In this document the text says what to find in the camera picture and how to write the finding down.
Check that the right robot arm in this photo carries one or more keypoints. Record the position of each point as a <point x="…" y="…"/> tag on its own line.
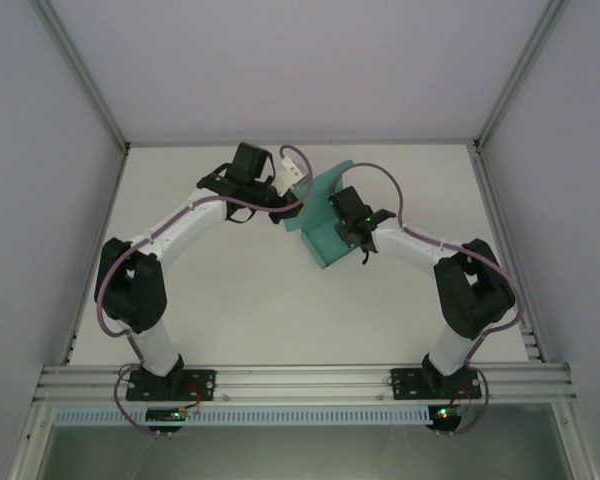
<point x="475" y="300"/>

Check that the circuit board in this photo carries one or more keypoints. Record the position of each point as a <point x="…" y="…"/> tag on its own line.
<point x="165" y="415"/>
<point x="446" y="413"/>

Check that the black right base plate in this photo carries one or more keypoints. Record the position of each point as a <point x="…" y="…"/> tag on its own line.
<point x="405" y="385"/>

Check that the left circuit board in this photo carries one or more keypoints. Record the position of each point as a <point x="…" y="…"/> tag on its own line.
<point x="165" y="415"/>

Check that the teal paper box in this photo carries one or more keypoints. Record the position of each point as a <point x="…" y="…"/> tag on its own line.
<point x="325" y="240"/>

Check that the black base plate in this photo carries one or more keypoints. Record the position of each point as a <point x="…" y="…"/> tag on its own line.
<point x="200" y="385"/>
<point x="405" y="385"/>

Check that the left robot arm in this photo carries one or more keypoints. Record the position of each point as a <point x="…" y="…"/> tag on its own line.
<point x="130" y="295"/>

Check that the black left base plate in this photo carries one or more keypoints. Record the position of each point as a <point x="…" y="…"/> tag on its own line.
<point x="200" y="385"/>

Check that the aluminium table side rail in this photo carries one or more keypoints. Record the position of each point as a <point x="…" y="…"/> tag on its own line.
<point x="490" y="200"/>
<point x="111" y="200"/>

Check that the aluminium mounting rail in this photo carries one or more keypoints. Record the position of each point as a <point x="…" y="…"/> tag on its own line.
<point x="300" y="382"/>

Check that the aluminium frame post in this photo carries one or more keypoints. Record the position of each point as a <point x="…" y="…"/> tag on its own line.
<point x="520" y="70"/>
<point x="82" y="75"/>

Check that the right circuit board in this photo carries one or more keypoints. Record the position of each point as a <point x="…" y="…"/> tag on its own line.
<point x="446" y="413"/>

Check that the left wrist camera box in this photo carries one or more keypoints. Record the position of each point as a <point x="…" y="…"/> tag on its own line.
<point x="292" y="172"/>

